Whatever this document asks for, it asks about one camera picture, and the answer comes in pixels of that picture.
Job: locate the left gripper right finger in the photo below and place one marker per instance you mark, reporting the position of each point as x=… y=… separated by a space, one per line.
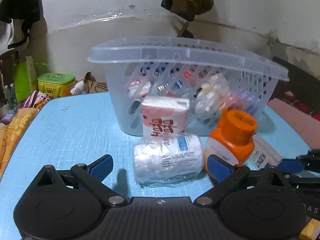
x=225 y=178

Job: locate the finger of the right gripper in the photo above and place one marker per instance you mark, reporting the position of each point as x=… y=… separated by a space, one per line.
x=303 y=166

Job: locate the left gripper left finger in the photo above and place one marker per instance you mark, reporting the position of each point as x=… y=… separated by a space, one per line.
x=91 y=178

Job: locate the orange cap bottle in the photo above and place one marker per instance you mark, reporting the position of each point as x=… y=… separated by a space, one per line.
x=232 y=139

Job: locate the white pink carton box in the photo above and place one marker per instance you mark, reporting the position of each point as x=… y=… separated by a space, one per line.
x=162 y=115

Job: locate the white striped card packet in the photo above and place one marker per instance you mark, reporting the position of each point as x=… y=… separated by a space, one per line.
x=264 y=154

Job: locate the white wrapped roll pack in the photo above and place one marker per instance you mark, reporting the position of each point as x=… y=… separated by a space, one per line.
x=167 y=159

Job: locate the dark wooden headboard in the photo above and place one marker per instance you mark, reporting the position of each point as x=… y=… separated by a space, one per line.
x=301 y=91

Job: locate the orange floral blanket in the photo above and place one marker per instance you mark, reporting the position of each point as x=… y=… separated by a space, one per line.
x=12 y=133

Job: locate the clear plastic basket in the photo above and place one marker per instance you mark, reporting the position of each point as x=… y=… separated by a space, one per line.
x=213 y=76

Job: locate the green yellow lidded box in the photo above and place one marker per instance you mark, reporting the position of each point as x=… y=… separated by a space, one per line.
x=55 y=85

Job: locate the green paper bag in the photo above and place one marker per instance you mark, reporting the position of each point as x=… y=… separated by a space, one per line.
x=25 y=79

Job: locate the white black hanging jacket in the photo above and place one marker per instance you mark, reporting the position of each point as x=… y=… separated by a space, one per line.
x=20 y=15

